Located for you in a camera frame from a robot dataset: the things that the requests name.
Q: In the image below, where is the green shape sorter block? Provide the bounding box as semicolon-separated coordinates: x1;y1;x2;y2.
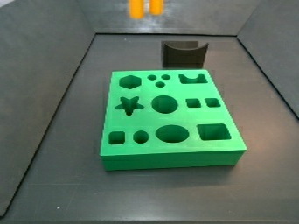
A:
101;69;248;171

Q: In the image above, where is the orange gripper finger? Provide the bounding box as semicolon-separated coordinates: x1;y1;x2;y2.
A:
129;0;145;19
150;0;165;16

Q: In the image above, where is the dark curved holder block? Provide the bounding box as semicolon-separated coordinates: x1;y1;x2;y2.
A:
162;41;210;68

